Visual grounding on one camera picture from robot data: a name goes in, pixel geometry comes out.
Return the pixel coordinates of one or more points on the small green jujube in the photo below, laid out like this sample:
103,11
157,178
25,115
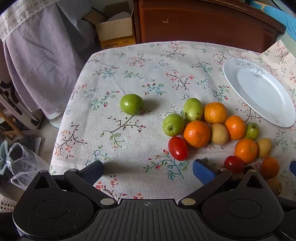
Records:
252,131

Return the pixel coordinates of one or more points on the clear plastic bag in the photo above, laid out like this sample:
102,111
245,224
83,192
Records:
20,160

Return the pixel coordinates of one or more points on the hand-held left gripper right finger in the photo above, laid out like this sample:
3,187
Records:
203,172

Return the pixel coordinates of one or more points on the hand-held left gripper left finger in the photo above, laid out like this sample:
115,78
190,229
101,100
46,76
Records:
94,172

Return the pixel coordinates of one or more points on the blue printed blanket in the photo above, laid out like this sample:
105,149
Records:
279,16

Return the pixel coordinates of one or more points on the open cardboard box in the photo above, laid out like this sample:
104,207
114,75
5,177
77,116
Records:
113,30

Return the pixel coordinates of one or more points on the red cherry tomato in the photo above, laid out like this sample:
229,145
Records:
177,148
233,164

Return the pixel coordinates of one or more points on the wooden rack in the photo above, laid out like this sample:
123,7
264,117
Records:
9,129

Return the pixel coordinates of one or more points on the brown wooden nightstand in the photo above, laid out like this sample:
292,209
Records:
196,23

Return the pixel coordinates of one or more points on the white dotted basket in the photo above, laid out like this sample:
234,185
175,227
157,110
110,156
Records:
7,204

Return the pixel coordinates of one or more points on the grey cloth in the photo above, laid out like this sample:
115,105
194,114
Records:
78,27

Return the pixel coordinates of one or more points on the pale green bedsheet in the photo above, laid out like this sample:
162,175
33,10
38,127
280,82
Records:
290,39

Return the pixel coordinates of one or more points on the floral tablecloth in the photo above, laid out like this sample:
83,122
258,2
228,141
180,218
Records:
138,69

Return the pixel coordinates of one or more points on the black and white board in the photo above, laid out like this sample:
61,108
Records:
9,97

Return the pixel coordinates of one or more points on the mandarin orange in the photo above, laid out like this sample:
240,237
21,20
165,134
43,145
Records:
269,167
197,133
235,127
246,150
215,112

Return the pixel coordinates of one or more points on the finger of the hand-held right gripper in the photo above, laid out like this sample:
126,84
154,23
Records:
293,168

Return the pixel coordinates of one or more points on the lavender waffle cloth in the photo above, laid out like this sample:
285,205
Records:
41,64

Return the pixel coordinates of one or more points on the white plate with rose print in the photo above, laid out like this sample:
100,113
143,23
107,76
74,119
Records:
261,92

